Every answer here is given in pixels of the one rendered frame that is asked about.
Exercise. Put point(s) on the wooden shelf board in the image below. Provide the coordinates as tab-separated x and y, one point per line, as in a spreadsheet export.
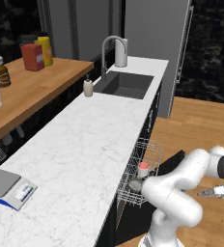
36	87

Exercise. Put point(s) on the grey and blue kitchen scale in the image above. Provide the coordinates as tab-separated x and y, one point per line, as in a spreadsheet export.
9	189

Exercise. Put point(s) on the stainless steel fridge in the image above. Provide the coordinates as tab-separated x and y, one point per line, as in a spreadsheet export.
152	48

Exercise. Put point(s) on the white jug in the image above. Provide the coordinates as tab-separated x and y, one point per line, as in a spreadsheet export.
121	53

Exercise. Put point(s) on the grey tall cupboard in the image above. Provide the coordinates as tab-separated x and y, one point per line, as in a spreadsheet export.
81	25

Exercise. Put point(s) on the black counter cupboards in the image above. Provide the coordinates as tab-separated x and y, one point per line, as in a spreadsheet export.
133	215

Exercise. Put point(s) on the white soap dispenser bottle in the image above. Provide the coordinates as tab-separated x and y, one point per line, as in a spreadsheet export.
88	87

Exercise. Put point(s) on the brown jar with white lid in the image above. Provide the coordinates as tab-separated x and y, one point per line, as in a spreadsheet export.
1	73

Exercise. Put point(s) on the grey speckled bowl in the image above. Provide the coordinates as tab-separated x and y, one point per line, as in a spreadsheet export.
134	185

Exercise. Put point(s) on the black dishwasher door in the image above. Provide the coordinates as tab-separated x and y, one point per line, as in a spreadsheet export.
172	163

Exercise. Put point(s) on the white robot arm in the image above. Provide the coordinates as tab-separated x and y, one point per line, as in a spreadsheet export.
175	199

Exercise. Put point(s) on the hanging grey utensil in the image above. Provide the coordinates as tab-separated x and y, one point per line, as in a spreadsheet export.
7	139
20	131

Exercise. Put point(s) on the yellow bottle with black lid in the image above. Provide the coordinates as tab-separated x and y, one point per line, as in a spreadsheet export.
46	49

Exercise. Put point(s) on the dark grey sink basin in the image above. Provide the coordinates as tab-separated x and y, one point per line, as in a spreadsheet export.
126	85

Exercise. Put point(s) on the silver curved tap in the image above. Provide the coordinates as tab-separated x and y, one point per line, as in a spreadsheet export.
105	54

